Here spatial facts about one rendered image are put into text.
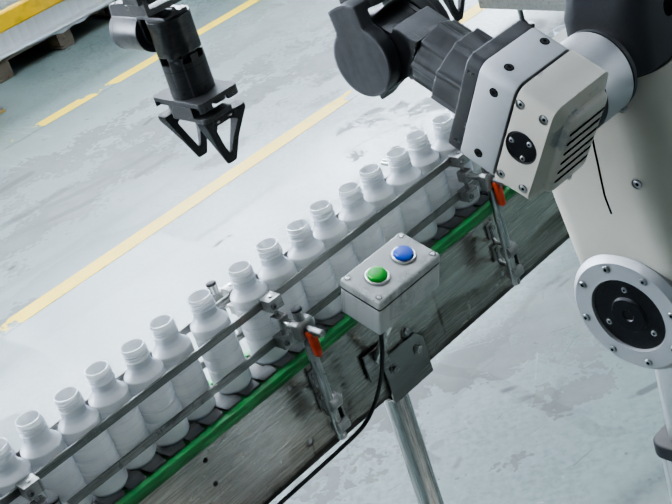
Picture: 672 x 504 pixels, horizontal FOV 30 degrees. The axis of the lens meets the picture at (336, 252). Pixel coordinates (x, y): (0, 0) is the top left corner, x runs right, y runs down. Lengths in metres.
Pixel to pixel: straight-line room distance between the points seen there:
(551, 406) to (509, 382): 0.17
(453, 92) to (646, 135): 0.22
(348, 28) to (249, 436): 0.82
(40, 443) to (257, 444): 0.35
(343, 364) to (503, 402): 1.43
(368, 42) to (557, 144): 0.22
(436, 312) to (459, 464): 1.14
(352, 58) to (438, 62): 0.10
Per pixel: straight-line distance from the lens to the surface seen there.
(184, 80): 1.59
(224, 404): 1.90
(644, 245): 1.41
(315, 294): 1.98
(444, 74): 1.22
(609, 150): 1.35
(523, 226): 2.28
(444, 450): 3.30
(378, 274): 1.84
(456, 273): 2.16
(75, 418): 1.76
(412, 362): 2.11
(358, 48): 1.27
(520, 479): 3.15
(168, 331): 1.82
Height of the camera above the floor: 2.02
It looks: 28 degrees down
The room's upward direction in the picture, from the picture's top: 19 degrees counter-clockwise
